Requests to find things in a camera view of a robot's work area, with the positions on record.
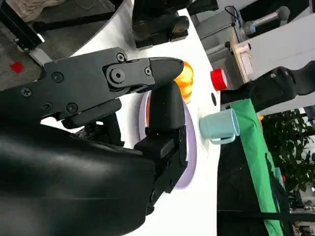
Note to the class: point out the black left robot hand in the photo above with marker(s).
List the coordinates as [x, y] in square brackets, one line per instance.
[157, 27]

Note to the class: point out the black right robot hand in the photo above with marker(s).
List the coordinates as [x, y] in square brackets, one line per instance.
[73, 172]

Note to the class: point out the orange and white toy bread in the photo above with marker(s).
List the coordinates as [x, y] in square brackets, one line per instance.
[187, 81]

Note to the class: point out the red tape roll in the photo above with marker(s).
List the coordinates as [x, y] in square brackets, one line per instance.
[218, 79]

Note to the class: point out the black round table grommet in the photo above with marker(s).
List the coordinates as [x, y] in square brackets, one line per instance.
[214, 99]

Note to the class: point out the lilac plate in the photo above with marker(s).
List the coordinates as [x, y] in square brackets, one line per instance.
[184, 180]

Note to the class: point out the pale green mug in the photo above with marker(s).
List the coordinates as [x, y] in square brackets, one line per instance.
[216, 124]

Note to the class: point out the beige cloth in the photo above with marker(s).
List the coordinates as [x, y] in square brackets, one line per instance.
[41, 8]

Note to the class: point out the red floor marker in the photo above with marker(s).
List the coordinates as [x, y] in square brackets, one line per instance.
[16, 67]

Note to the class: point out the black cloth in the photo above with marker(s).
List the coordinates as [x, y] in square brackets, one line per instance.
[233, 184]

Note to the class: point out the green cloth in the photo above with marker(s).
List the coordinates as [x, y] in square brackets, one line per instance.
[256, 172]

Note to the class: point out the green leafy plant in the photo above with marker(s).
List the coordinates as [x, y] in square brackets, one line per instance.
[290, 147]

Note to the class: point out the silver bracket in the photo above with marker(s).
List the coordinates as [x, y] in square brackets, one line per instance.
[40, 56]

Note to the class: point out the black stand post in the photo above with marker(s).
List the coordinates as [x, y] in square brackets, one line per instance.
[17, 27]

